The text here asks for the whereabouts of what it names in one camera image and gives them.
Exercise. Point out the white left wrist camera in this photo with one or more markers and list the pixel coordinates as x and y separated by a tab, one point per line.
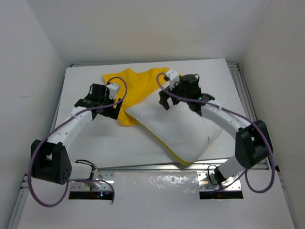
113	89

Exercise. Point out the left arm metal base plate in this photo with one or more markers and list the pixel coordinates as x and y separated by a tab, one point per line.
100	189

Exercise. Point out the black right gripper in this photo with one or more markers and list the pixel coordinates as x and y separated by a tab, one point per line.
164	97

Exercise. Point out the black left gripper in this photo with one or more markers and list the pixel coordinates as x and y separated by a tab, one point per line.
112	112

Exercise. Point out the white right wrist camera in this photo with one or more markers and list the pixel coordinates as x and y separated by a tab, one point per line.
172	77

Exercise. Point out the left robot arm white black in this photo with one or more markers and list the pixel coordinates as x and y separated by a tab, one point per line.
51	157

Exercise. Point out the white front cover panel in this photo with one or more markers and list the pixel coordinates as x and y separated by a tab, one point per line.
162	201

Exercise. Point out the white pillow with yellow edge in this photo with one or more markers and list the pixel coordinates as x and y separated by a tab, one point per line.
183	132

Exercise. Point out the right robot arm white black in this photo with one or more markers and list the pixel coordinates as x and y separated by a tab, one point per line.
252	140

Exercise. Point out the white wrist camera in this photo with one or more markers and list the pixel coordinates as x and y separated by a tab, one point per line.
113	89
172	77

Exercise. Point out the yellow pillowcase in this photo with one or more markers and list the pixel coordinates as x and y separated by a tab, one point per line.
137	86

